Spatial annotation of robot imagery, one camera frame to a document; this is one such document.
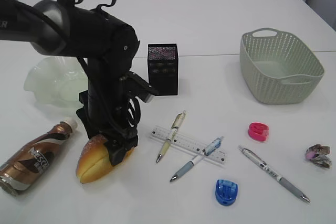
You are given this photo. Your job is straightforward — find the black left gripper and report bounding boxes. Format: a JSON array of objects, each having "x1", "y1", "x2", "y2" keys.
[{"x1": 76, "y1": 90, "x2": 139, "y2": 167}]

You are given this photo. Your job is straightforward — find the toy bread bun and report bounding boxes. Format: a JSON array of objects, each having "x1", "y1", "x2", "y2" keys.
[{"x1": 76, "y1": 134, "x2": 121, "y2": 184}]

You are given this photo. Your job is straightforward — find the brown coffee drink bottle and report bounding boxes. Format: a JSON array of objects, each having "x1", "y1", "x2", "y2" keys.
[{"x1": 1, "y1": 118, "x2": 78, "y2": 196}]

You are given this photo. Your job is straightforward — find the pink paper ball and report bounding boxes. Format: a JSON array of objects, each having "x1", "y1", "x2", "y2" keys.
[{"x1": 305, "y1": 144, "x2": 332, "y2": 169}]

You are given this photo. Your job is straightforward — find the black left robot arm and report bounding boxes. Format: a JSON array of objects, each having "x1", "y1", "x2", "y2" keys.
[{"x1": 1, "y1": 0, "x2": 152, "y2": 166}]

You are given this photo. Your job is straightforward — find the cream barrel pen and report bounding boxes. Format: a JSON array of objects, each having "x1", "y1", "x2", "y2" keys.
[{"x1": 156, "y1": 110, "x2": 186, "y2": 163}]

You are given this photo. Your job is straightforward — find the pale green ruffled glass plate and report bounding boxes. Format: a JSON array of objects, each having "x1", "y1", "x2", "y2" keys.
[{"x1": 24, "y1": 56, "x2": 88, "y2": 108}]

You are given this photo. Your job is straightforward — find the black mesh pen holder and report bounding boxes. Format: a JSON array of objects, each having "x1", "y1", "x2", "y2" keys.
[{"x1": 147, "y1": 44, "x2": 179, "y2": 96}]

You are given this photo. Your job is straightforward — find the blue clip pen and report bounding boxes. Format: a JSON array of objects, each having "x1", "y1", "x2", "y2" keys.
[{"x1": 170, "y1": 136, "x2": 224, "y2": 183}]

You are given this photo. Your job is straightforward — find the white grey grip pen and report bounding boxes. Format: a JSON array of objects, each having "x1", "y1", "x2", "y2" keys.
[{"x1": 238, "y1": 145, "x2": 311, "y2": 203}]

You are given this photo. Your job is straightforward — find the pale green plastic basket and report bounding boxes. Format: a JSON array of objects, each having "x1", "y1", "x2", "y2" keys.
[{"x1": 239, "y1": 28, "x2": 325, "y2": 105}]

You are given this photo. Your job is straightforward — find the clear plastic ruler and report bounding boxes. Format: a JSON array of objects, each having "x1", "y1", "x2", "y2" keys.
[{"x1": 151, "y1": 126, "x2": 226, "y2": 165}]

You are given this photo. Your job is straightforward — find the pink correction tape dispenser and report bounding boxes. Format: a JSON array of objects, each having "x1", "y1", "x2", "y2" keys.
[{"x1": 247, "y1": 122, "x2": 269, "y2": 142}]

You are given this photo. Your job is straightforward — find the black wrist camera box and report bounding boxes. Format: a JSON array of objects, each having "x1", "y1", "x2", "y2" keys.
[{"x1": 125, "y1": 71, "x2": 159, "y2": 103}]

